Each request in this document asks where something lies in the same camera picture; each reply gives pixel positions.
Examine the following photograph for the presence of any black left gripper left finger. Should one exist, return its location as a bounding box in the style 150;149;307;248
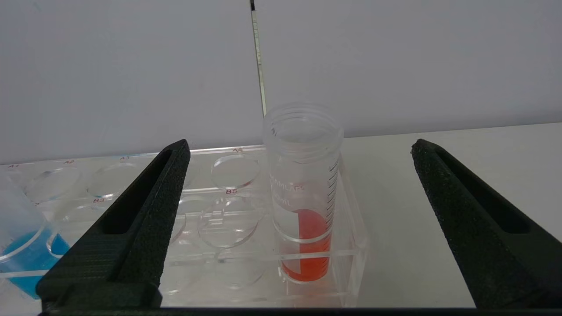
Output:
36;140;191;310

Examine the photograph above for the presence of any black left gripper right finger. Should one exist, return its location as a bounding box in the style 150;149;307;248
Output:
411;139;562;309

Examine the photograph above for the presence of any red pigment test tube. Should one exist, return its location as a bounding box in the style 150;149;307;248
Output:
263;103;344;284

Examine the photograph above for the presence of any clear acrylic test tube rack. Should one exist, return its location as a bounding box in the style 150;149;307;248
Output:
0;145;368;308

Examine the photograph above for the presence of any blue pigment test tube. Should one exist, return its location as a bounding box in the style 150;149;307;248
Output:
0;176;72;300

